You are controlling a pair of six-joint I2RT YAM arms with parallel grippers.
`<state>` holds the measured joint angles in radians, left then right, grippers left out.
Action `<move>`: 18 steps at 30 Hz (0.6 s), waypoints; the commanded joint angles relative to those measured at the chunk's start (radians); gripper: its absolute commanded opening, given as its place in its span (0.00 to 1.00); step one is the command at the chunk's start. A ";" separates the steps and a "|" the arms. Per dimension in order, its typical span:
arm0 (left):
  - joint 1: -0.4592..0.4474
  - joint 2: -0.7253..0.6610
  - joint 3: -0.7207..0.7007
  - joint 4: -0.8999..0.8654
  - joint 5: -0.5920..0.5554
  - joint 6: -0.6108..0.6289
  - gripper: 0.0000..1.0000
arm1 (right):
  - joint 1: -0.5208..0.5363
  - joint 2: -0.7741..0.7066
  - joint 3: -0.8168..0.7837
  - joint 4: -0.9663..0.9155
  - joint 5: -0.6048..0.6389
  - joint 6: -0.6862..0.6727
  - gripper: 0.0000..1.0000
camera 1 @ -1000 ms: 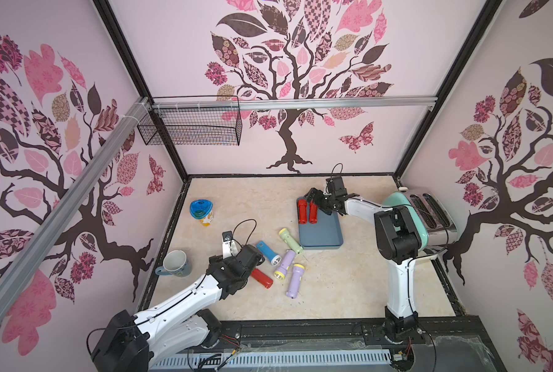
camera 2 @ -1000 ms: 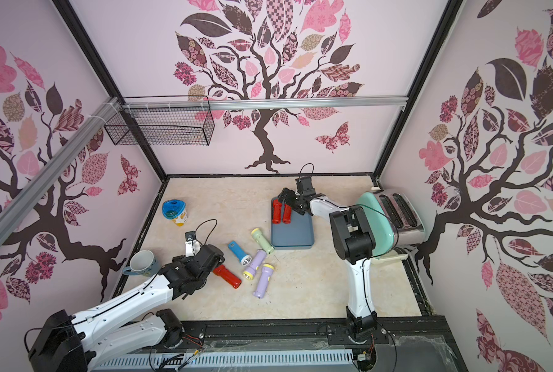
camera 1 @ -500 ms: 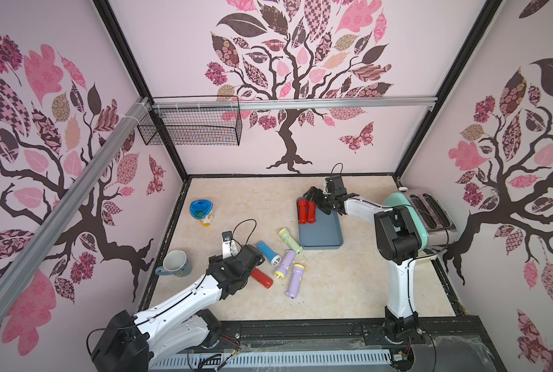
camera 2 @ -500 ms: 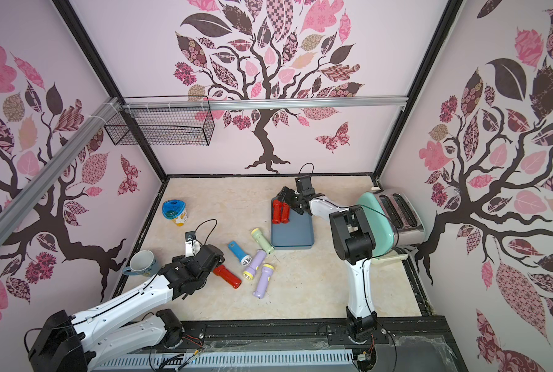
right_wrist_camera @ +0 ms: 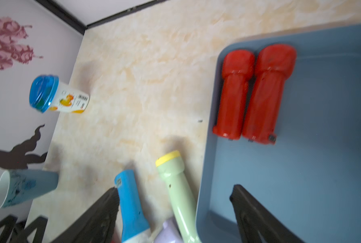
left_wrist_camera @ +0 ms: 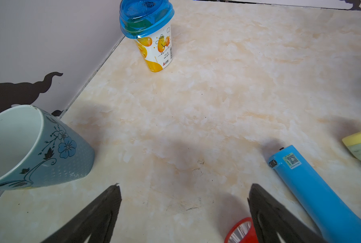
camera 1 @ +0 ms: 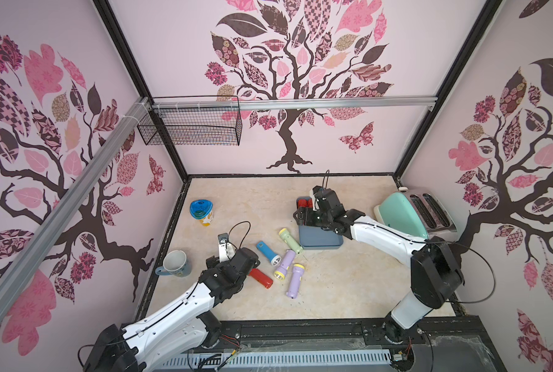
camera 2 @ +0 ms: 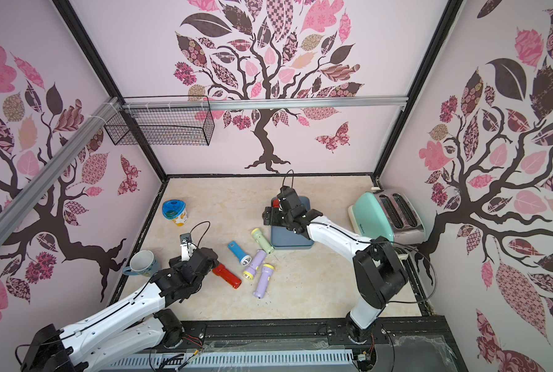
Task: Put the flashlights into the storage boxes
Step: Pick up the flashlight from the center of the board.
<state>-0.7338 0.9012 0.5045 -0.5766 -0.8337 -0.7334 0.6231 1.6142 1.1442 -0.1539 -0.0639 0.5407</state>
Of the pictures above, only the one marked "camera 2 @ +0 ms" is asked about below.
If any blue-grey storage tray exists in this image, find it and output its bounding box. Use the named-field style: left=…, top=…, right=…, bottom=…
left=269, top=194, right=315, bottom=250

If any green flashlight yellow head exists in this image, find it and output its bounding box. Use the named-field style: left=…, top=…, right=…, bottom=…
left=251, top=228, right=275, bottom=255

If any purple flashlight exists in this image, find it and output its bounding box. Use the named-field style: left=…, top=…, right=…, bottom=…
left=242, top=250, right=267, bottom=280
left=253, top=263, right=275, bottom=299

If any blue flashlight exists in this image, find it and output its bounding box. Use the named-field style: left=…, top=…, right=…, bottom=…
left=228, top=241, right=252, bottom=267

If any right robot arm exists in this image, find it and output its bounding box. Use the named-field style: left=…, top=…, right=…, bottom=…
left=262, top=186, right=409, bottom=343

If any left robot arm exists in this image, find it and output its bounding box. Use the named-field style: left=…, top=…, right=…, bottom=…
left=19, top=247, right=219, bottom=371

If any white blue mug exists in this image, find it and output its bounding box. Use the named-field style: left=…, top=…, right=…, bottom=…
left=122, top=250, right=160, bottom=277

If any blue lidded cup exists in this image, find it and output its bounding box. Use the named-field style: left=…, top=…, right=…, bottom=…
left=162, top=199, right=188, bottom=226

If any mint green toaster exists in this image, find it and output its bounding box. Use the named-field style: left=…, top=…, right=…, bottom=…
left=348, top=189, right=426, bottom=246

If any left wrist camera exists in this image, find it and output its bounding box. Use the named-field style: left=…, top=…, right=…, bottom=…
left=180, top=232, right=197, bottom=261

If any white slotted cable duct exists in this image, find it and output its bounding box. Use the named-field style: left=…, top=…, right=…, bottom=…
left=103, top=350, right=356, bottom=371

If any aluminium rail back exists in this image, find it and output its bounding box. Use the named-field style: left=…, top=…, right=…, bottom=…
left=122, top=95, right=408, bottom=111

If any aluminium rail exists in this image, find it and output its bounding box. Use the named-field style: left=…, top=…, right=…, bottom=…
left=0, top=97, right=121, bottom=248
left=122, top=95, right=408, bottom=111

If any black wire basket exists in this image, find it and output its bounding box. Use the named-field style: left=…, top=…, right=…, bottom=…
left=104, top=95, right=215, bottom=146

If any aluminium rail left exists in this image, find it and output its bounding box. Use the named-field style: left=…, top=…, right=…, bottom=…
left=0, top=97, right=121, bottom=248

